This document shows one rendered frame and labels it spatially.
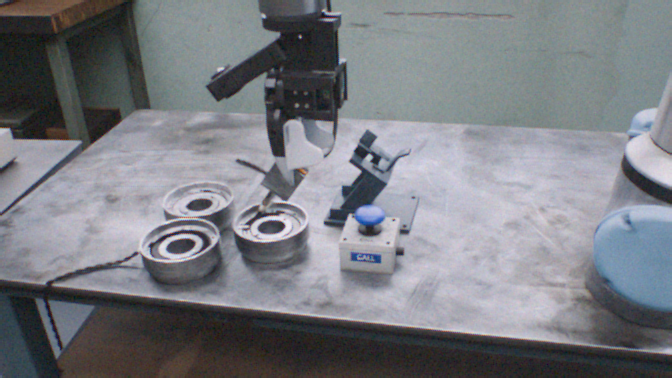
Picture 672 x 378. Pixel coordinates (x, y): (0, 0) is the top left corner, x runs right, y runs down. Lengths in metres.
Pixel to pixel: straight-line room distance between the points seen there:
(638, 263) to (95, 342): 0.90
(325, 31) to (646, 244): 0.38
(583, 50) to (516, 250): 1.60
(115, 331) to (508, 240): 0.70
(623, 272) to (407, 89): 1.91
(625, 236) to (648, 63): 1.91
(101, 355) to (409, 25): 1.66
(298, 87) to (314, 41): 0.05
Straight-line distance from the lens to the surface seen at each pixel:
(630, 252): 0.60
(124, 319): 1.22
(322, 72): 0.71
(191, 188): 1.00
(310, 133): 0.79
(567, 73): 2.44
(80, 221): 1.04
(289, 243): 0.84
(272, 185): 0.81
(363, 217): 0.80
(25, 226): 1.07
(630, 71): 2.48
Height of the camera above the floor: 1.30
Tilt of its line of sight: 29 degrees down
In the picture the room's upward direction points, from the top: 2 degrees counter-clockwise
